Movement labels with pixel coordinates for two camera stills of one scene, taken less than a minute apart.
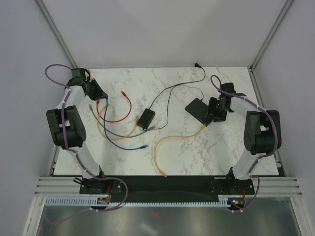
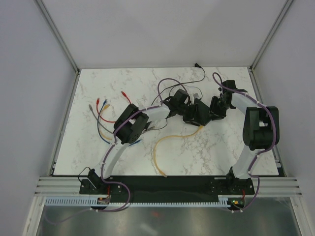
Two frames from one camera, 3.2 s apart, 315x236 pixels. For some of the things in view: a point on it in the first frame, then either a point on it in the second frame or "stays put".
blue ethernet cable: x=141 y=147 -> x=98 y=126
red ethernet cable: x=124 y=93 stays put
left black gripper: x=99 y=93 -> x=191 y=115
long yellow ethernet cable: x=165 y=137 stays put
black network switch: x=199 y=110 stays put
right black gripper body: x=218 y=111 stays put
